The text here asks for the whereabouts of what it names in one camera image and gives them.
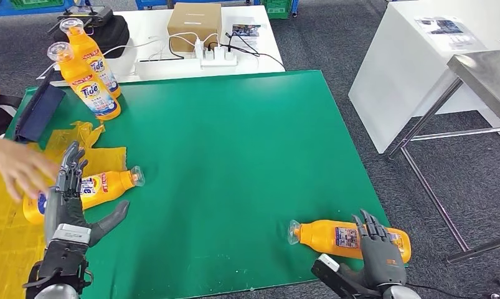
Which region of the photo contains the person's hand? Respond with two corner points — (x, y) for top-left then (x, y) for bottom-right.
(0, 136), (61, 203)

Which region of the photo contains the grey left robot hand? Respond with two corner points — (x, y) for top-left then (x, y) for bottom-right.
(43, 141), (131, 249)

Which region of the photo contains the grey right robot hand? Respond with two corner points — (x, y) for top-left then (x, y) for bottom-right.
(338, 209), (407, 288)

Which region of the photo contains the orange Tide detergent bottle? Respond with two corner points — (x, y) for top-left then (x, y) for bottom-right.
(59, 17), (122, 98)
(46, 41), (122, 121)
(22, 166), (146, 226)
(286, 219), (412, 265)

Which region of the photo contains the person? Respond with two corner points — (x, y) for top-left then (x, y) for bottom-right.
(0, 73), (61, 203)

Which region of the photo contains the dark blue tablet case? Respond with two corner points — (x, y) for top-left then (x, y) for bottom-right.
(13, 68), (67, 144)

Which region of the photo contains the yellow taped sheet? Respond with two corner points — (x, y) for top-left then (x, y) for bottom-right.
(0, 120), (128, 299)

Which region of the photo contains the black carrying case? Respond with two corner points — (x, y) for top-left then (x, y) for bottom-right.
(54, 14), (131, 59)

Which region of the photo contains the black remote controller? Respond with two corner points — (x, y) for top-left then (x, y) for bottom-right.
(47, 5), (115, 34)

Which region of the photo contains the large white table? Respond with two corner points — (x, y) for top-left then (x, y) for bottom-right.
(347, 0), (500, 154)

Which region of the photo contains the green table mat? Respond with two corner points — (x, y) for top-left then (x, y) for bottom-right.
(2, 70), (407, 299)

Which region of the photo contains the small white table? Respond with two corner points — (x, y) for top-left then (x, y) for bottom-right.
(37, 6), (286, 87)

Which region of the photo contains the white power strip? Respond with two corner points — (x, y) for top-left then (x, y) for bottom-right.
(200, 51), (238, 68)

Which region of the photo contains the stainless steel table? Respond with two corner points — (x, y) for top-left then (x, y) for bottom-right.
(386, 49), (500, 266)

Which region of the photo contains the brown cardboard box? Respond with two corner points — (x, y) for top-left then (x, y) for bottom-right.
(167, 3), (223, 54)

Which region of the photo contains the printed paper leaflet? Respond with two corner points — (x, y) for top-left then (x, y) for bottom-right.
(231, 16), (266, 50)
(413, 16), (486, 52)

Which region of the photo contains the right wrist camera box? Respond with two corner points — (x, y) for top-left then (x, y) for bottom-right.
(310, 254), (382, 299)

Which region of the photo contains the white cable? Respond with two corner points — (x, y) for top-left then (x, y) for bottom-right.
(37, 32), (220, 78)

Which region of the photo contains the thin black cable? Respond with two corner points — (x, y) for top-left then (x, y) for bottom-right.
(139, 37), (186, 63)

